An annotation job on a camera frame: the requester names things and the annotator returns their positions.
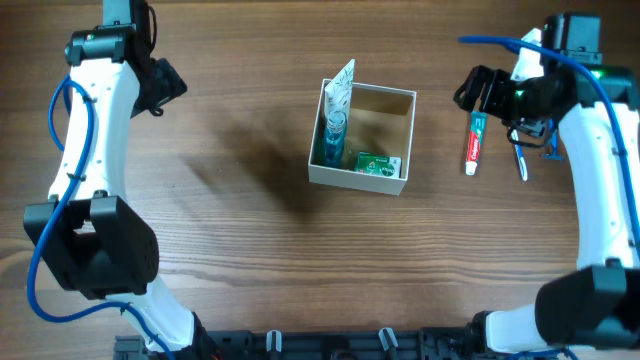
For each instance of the blue disposable razor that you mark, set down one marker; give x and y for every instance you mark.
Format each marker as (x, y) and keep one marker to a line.
(551, 149)

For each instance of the white square box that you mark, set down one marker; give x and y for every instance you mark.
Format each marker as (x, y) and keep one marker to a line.
(381, 123)

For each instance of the white patterned cream tube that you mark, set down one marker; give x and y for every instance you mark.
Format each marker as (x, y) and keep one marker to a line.
(338, 94)

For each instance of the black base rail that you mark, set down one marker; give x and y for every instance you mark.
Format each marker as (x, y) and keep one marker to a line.
(386, 343)

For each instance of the blue Listerine mouthwash bottle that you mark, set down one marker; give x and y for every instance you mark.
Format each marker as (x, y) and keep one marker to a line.
(334, 138)

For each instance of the blue white toothbrush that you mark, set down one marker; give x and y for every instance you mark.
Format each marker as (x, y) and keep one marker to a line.
(519, 156)

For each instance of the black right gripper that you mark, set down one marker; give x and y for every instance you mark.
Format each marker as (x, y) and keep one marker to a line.
(494, 81)

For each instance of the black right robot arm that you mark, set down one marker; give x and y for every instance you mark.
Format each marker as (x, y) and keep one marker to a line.
(560, 86)

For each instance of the Colgate toothpaste tube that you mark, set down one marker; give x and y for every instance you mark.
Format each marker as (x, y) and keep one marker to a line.
(477, 129)

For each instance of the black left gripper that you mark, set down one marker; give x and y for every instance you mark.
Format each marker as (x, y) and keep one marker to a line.
(169, 84)

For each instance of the green Dettol soap pack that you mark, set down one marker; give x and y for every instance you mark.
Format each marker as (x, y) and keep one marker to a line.
(378, 165)

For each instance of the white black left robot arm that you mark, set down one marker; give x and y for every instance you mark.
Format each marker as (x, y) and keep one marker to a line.
(92, 241)

